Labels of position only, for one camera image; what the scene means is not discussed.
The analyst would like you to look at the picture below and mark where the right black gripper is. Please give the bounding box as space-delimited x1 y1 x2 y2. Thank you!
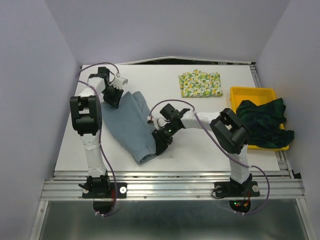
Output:
152 122 179 155

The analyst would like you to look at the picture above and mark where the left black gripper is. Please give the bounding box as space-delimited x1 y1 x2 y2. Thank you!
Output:
101 84 124 109

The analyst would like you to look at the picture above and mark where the light blue denim skirt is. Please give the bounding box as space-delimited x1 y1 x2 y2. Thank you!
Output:
101 91 156 165

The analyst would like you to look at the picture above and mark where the lemon print skirt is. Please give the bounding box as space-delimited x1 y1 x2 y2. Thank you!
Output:
178 69 223 98

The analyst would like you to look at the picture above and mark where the dark green skirt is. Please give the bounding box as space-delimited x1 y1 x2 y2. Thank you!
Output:
236 98 295 149

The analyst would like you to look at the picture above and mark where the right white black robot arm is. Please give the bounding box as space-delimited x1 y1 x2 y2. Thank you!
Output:
152 103 252 199

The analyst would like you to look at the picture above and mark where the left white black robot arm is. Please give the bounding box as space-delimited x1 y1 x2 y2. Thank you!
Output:
69 66 124 199

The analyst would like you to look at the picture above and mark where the yellow plastic tray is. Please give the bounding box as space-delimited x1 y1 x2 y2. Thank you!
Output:
230 86 289 152

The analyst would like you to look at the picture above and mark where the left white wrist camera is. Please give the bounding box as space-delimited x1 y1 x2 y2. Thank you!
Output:
112 77 128 90

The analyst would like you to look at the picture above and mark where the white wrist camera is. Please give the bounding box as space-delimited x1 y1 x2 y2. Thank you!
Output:
112 77 128 90
146 115 162 131

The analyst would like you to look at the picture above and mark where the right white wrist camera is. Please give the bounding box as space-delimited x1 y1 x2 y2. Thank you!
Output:
146 115 162 131

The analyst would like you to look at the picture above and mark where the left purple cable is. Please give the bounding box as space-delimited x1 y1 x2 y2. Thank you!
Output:
76 62 123 218

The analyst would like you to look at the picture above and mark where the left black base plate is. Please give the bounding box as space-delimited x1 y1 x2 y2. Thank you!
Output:
81 182 128 217

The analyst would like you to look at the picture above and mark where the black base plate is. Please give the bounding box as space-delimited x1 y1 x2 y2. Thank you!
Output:
81 182 128 217
211 181 260 214

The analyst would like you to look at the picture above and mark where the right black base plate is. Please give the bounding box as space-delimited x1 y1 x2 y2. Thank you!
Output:
211 181 260 214

